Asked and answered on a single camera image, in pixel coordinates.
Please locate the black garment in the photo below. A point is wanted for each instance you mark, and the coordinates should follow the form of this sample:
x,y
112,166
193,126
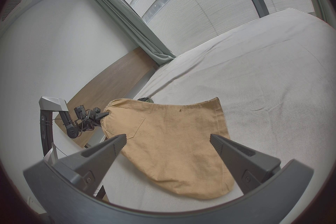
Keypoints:
x,y
143,99

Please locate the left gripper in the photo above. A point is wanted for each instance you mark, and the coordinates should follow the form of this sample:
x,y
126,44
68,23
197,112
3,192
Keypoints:
x,y
94,120

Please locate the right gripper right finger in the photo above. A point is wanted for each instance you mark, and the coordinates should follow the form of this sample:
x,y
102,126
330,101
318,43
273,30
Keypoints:
x,y
236,157

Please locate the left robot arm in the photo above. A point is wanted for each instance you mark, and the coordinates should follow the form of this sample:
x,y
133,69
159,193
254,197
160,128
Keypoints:
x,y
52,103

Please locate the window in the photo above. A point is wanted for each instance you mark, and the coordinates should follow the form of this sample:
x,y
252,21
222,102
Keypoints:
x,y
196,7

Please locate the green garment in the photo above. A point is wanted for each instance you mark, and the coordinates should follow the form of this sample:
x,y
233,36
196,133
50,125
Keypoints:
x,y
150,100

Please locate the bed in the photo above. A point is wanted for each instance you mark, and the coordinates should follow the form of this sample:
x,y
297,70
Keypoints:
x,y
262,86

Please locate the tan shorts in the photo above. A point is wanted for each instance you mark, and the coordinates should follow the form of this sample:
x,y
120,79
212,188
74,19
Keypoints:
x,y
178,144

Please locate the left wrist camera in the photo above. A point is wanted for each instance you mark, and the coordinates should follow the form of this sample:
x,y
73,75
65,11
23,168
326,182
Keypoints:
x,y
97,110

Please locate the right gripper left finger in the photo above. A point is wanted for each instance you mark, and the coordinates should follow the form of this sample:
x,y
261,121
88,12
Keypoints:
x,y
99,157

